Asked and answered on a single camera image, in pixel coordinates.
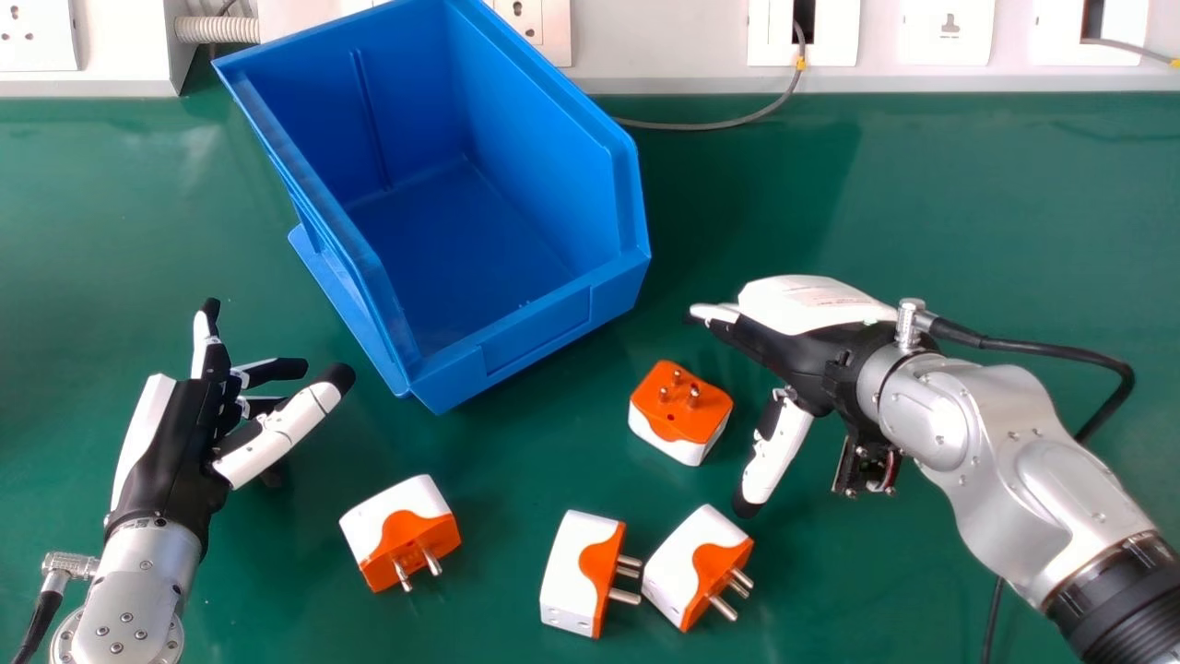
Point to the blue plastic bin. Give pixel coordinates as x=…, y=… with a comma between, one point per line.
x=442, y=203

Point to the white wall socket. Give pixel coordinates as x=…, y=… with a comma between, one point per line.
x=804, y=32
x=1092, y=32
x=39, y=35
x=947, y=32
x=535, y=28

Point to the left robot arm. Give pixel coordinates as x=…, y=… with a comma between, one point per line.
x=129, y=599

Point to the grey corrugated conduit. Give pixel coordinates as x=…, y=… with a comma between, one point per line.
x=217, y=29

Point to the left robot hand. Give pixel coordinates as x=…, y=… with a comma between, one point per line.
x=175, y=443

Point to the white-and-orange plug adapter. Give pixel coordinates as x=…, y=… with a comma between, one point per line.
x=693, y=567
x=401, y=535
x=680, y=413
x=581, y=576

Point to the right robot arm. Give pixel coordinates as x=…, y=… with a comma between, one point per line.
x=1005, y=461

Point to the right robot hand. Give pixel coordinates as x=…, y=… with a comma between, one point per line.
x=802, y=337

